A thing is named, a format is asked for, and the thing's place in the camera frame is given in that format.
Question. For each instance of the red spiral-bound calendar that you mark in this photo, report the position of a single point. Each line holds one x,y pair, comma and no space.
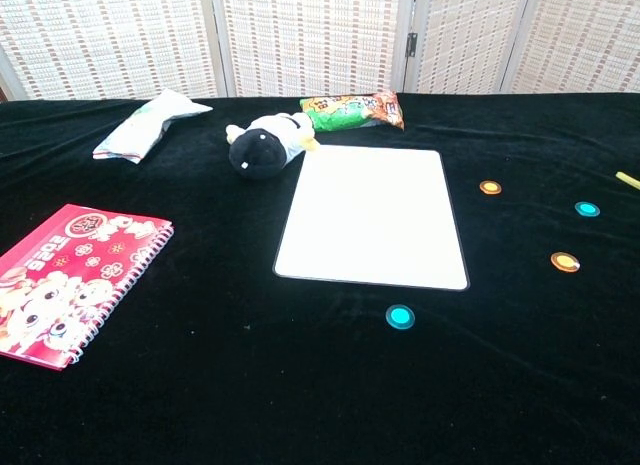
75,280

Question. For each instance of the black velvet tablecloth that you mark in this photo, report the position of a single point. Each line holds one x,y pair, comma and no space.
225,395

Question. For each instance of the green and orange snack bag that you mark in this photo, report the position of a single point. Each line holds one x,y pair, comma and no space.
350,112

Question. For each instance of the orange round token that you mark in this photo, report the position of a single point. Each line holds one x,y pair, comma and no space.
565,261
490,187

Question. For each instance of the woven folding screen panel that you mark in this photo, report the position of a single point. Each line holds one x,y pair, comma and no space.
310,40
585,40
465,40
105,40

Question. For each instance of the white snack bag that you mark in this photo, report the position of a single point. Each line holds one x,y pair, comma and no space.
142,127

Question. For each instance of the black screen hinge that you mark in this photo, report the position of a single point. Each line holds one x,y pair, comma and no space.
411,44

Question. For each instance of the teal round token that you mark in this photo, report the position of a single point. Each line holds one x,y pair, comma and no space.
587,209
400,316

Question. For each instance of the black and white plush toy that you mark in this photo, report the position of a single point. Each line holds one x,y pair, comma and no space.
260,150

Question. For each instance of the white rectangular board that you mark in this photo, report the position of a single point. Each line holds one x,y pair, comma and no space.
372,215

